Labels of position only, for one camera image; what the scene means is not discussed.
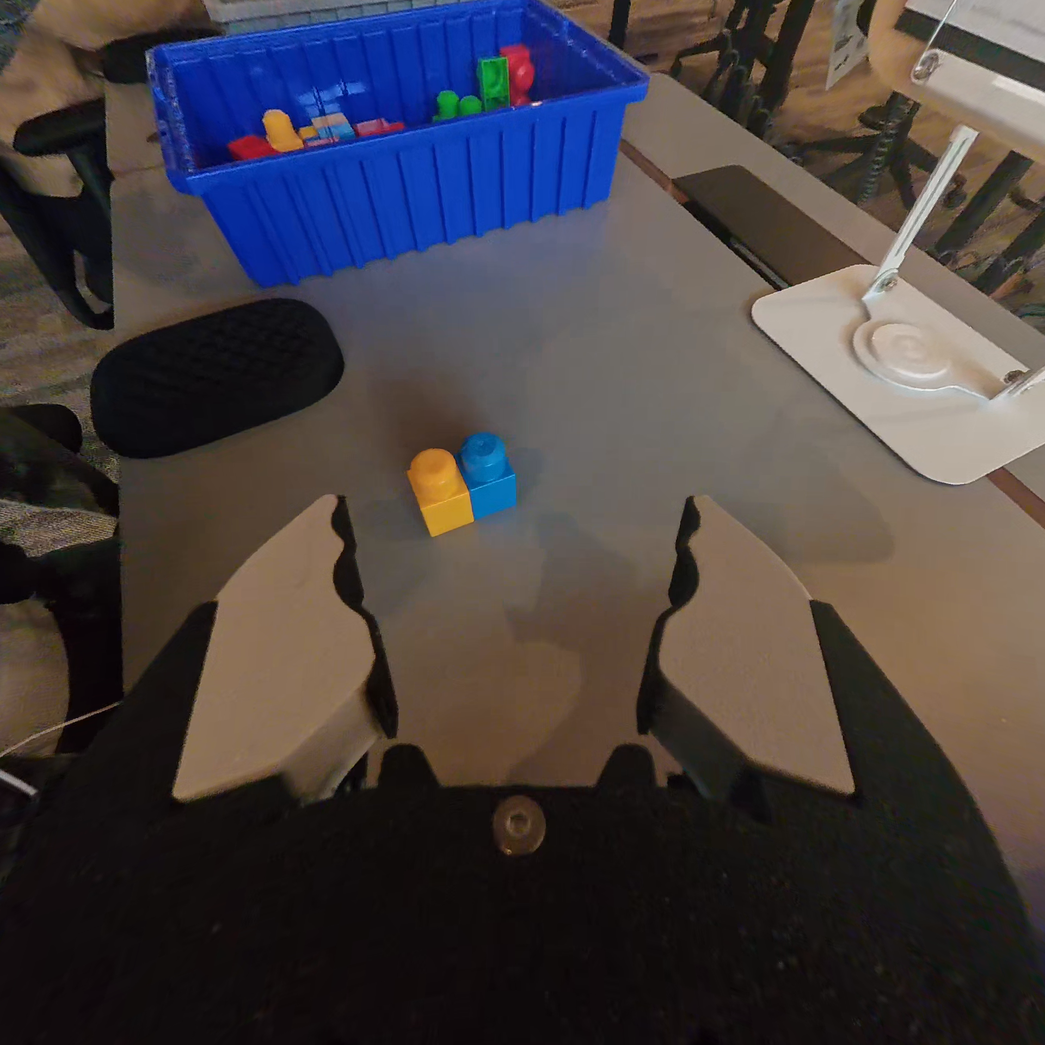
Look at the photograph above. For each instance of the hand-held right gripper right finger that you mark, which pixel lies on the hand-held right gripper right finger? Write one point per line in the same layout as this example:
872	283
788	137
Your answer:
751	686

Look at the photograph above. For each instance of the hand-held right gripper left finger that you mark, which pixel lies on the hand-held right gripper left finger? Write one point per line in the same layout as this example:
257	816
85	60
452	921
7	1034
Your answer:
270	686

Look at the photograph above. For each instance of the orange building block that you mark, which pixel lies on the orange building block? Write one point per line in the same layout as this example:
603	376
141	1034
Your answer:
441	498

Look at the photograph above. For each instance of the black textured wrist rest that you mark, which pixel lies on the black textured wrist rest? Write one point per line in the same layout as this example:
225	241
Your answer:
213	376

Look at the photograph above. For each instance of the blue plastic bin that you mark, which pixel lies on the blue plastic bin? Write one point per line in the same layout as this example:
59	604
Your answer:
392	204

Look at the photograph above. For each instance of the blue building block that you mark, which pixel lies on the blue building block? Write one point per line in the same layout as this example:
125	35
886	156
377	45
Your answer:
490	482

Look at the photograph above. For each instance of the pile of assorted toy blocks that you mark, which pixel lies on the pile of assorted toy blocks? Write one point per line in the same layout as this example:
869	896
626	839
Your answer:
281	131

